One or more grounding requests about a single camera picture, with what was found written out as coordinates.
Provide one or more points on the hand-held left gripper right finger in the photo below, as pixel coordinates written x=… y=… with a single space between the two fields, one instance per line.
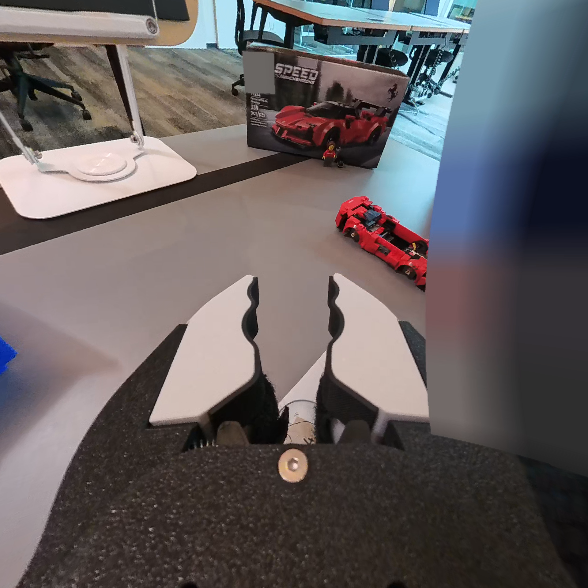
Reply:
x=372 y=358

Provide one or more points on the brick car instruction booklet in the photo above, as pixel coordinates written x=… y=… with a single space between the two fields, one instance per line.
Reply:
x=303 y=390

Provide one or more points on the toy car set box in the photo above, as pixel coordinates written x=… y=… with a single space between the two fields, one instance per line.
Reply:
x=349 y=82

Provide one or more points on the white folding stand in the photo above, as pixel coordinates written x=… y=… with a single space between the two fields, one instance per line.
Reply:
x=138 y=170

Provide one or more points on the red brick toy car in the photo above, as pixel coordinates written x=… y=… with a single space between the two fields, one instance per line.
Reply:
x=376 y=234

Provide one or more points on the black office chair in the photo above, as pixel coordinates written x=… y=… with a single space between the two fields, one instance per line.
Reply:
x=27 y=87
x=399 y=57
x=257 y=36

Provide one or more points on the small toy minifigure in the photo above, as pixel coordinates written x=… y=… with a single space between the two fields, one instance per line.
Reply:
x=330 y=151

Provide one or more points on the blue plastic storage bin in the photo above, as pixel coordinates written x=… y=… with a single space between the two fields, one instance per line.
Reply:
x=7 y=353

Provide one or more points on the grey desk with black legs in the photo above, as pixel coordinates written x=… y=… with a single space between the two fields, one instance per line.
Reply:
x=367 y=18

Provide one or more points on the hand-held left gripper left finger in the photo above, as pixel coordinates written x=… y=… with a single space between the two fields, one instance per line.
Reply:
x=206 y=363

